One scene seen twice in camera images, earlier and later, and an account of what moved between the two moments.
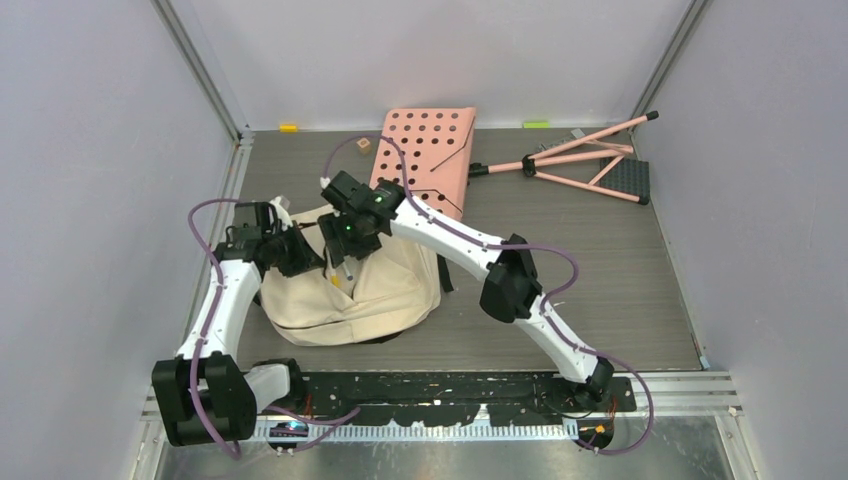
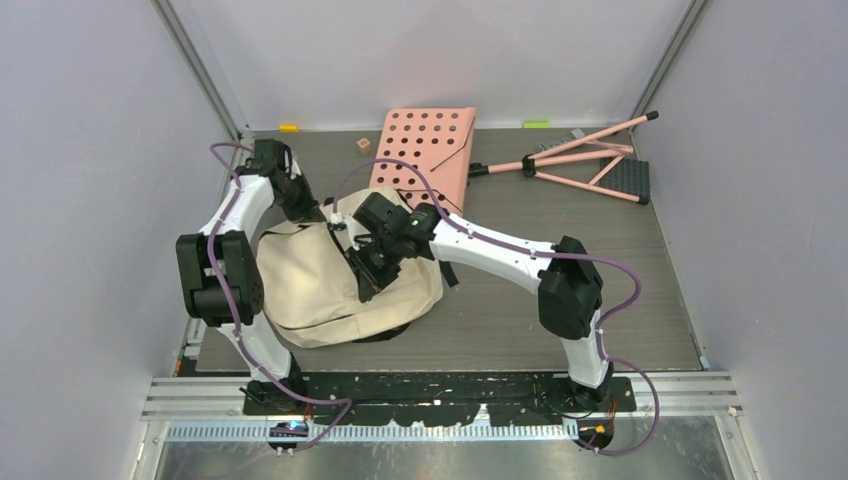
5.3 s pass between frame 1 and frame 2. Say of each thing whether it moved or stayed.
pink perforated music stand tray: stayed
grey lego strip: stayed
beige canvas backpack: stayed
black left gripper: moved
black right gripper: moved
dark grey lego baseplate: stayed
